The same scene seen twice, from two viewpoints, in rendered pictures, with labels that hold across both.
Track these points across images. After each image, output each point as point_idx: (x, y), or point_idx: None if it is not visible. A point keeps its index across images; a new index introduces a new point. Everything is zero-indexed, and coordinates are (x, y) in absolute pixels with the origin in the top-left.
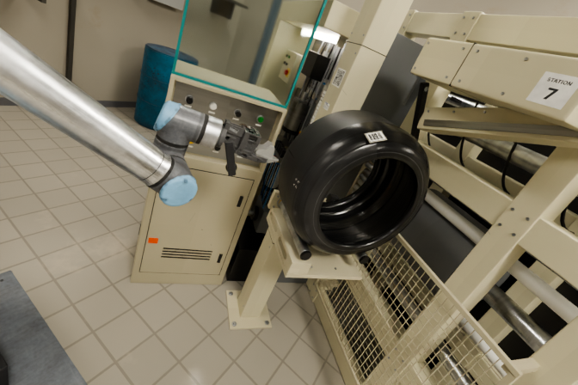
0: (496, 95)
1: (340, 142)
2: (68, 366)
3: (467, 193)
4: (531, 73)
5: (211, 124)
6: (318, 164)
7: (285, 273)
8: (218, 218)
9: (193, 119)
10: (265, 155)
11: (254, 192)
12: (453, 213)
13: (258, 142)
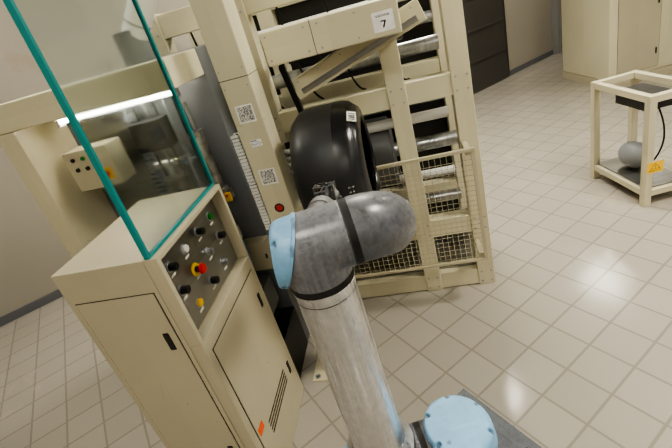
0: (356, 41)
1: (346, 138)
2: None
3: (360, 108)
4: (363, 18)
5: (327, 200)
6: (353, 162)
7: None
8: (264, 336)
9: None
10: (336, 192)
11: (258, 279)
12: None
13: (335, 185)
